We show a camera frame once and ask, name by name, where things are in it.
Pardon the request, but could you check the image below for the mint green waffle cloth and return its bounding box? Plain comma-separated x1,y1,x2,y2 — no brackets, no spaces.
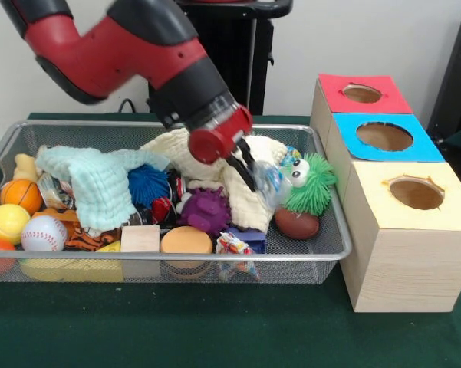
35,144,172,233

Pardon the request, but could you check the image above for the blue puffer ball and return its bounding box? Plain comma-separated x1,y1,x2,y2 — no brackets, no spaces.
127,164,173,207

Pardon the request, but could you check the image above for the orange basketball toy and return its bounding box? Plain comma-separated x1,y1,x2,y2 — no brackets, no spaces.
0,179,43,215

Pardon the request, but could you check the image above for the wooden three-hole sorting box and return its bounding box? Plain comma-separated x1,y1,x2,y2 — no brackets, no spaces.
309,72,461,314

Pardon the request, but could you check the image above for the orange round foam disc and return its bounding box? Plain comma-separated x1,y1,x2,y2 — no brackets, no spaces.
160,225,214,254

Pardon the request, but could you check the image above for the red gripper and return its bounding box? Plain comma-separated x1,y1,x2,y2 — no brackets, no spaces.
187,105,259,192

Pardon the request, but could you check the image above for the brown football toy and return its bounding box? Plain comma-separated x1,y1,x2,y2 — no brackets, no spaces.
274,206,320,241

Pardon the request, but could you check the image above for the purple spiky rubber toy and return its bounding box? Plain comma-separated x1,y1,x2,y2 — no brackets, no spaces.
176,186,232,235

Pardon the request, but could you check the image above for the black standing panel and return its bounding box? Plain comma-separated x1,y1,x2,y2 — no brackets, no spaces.
427,6,461,135

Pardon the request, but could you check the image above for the shallow wire mesh bin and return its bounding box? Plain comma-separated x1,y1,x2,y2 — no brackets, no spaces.
0,119,353,284

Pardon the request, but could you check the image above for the green puffer toy with eyes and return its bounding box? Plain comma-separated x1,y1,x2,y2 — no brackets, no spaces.
282,152,338,214

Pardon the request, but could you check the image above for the plain wooden cube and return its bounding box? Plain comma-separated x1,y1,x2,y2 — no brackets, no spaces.
120,225,161,253

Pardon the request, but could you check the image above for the multicolour print fabric bundle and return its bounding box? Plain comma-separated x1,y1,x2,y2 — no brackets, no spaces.
214,232,262,281

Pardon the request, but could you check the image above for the clear bluish snack packet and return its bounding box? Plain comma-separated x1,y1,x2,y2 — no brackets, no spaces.
251,159,295,210

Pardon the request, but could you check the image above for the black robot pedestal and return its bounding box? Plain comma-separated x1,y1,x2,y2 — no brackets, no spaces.
147,0,295,116

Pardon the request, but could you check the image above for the white baseball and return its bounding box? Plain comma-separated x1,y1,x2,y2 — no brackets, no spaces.
21,214,68,252

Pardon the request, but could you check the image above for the cream waffle cloth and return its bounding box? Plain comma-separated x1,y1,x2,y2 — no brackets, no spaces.
140,128,288,235

